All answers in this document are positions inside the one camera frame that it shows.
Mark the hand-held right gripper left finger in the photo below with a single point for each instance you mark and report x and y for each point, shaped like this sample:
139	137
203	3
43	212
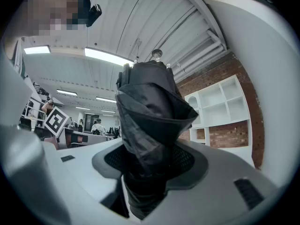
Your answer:
79	172

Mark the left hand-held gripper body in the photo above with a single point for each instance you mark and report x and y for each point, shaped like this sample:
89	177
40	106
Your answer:
56	121

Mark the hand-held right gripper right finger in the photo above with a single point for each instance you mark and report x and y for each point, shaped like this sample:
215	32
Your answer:
211	196

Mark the black cloth item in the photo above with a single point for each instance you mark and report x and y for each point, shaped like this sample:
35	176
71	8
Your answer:
152	116

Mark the rectangular ceiling light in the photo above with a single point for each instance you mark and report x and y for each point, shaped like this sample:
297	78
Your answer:
66	92
106	99
107	56
37	50

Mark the person's dark green shirt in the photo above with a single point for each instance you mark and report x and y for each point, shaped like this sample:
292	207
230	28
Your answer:
20	64

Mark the white shelf unit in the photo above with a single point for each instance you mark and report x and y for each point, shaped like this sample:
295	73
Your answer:
213	97

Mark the person's head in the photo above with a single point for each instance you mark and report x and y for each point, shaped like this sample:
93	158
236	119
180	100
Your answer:
51	10

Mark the white ceiling pipes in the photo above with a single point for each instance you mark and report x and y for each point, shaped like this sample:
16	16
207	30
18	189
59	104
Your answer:
201	53

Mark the black head-worn camera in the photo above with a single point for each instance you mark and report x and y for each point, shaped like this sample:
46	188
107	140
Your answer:
94	15

